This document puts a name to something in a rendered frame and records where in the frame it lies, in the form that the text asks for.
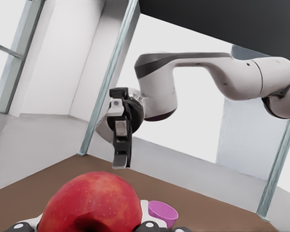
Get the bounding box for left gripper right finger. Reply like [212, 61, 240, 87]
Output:
[136, 199, 192, 232]

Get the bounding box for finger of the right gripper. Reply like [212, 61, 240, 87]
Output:
[126, 131, 133, 169]
[112, 120, 129, 169]

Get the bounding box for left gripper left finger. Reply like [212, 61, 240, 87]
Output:
[7, 212, 43, 232]

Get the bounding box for red apple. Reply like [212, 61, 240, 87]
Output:
[37, 171, 143, 232]

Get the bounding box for small purple bowl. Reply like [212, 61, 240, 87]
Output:
[147, 200, 179, 229]

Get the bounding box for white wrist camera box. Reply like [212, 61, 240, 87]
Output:
[107, 87, 129, 117]

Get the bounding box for silver frame post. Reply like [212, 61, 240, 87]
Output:
[78, 0, 141, 157]
[0, 0, 46, 114]
[257, 117, 290, 222]

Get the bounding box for silver frame crossbar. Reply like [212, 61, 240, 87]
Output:
[0, 39, 24, 59]

